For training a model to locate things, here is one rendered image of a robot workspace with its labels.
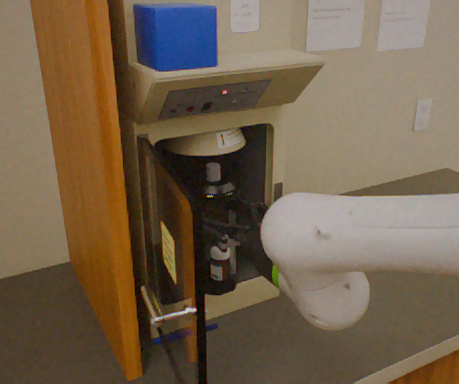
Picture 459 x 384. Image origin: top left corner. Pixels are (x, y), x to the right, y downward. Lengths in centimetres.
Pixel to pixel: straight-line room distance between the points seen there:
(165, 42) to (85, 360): 64
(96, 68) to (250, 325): 65
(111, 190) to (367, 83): 113
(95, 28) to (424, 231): 51
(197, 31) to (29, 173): 69
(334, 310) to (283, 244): 14
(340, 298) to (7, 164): 89
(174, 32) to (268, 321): 66
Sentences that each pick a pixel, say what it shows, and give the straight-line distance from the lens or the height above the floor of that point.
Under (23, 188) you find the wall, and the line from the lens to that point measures 136.
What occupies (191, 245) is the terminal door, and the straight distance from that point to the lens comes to 66.
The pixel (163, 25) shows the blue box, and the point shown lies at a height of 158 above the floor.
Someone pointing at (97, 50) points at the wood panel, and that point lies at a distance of 77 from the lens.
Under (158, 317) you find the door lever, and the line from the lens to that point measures 74.
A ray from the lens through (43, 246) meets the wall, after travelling 144.
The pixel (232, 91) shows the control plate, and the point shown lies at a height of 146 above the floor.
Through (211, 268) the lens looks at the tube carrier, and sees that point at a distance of 104.
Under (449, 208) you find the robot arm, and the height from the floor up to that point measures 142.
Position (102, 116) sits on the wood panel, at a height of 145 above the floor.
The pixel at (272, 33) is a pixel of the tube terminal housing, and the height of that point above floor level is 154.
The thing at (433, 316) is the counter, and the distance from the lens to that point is 126.
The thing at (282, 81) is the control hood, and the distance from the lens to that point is 92.
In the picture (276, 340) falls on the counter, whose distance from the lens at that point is 111.
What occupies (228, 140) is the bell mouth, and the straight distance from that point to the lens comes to 102.
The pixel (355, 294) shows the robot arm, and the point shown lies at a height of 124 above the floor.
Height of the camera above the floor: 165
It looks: 24 degrees down
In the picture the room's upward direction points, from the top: straight up
